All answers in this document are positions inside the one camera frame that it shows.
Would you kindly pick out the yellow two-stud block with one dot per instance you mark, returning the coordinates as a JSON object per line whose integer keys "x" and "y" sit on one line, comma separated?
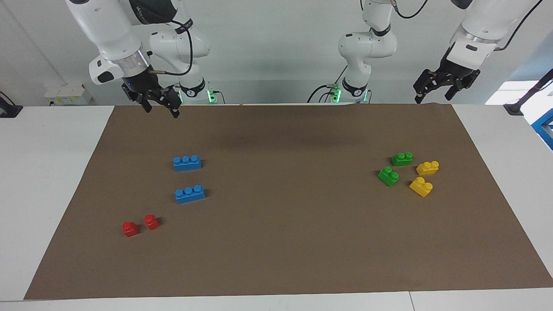
{"x": 427, "y": 168}
{"x": 421, "y": 187}

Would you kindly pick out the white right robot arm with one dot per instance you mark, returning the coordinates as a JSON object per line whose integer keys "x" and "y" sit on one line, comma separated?
{"x": 108, "y": 30}

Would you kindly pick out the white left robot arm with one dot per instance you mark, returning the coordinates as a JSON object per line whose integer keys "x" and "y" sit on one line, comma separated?
{"x": 367, "y": 47}

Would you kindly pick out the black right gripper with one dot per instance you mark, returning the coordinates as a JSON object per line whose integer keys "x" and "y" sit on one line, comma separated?
{"x": 147, "y": 86}

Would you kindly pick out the white wall power box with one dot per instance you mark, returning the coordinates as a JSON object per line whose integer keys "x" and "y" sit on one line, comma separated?
{"x": 67, "y": 95}

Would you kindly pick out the black table clamp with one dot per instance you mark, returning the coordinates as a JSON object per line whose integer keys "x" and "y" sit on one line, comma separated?
{"x": 8, "y": 110}

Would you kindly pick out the blue three-stud block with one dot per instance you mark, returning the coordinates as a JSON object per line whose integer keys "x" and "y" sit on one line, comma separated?
{"x": 190, "y": 195}
{"x": 187, "y": 164}

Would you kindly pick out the brown paper mat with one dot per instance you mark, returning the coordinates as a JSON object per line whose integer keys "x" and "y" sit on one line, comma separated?
{"x": 276, "y": 242}

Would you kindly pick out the green two-stud block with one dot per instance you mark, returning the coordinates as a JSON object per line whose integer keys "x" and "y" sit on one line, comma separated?
{"x": 389, "y": 176}
{"x": 402, "y": 160}

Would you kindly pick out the black slanted stand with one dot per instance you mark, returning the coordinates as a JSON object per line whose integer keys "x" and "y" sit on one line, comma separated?
{"x": 516, "y": 108}

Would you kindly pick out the red one-stud block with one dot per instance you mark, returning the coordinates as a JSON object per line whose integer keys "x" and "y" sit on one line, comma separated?
{"x": 130, "y": 229}
{"x": 151, "y": 222}

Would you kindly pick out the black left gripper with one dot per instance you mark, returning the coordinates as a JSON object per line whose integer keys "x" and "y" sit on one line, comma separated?
{"x": 453, "y": 71}

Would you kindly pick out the blue metal frame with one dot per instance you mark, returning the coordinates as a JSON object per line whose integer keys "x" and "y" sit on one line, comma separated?
{"x": 545, "y": 129}

